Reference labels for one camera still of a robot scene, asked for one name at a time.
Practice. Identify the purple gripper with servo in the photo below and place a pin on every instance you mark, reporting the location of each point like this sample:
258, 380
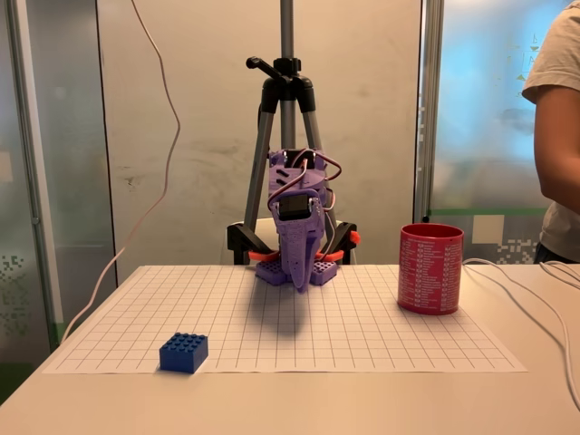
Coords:
295, 236

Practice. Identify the blue toy brick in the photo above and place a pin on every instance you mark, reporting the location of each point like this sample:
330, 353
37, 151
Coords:
183, 355

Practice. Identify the purple 3D-printed robot arm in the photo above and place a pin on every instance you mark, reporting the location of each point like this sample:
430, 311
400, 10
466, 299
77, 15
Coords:
296, 174

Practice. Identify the person's bare forearm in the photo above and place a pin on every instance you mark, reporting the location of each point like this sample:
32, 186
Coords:
559, 149

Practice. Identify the red cup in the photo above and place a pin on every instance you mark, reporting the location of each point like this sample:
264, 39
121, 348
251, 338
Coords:
430, 272

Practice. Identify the black and orange clamp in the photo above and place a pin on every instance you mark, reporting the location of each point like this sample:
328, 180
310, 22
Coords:
238, 238
346, 235

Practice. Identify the white grid paper sheet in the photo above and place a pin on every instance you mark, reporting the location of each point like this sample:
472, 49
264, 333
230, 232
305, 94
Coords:
362, 326

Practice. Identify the person in white shirt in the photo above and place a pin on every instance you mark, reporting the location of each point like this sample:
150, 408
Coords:
562, 59

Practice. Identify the grey camera tripod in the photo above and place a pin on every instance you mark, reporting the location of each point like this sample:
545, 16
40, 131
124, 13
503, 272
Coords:
286, 90

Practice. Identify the aluminium frame post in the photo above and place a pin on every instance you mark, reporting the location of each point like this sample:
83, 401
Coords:
31, 181
428, 113

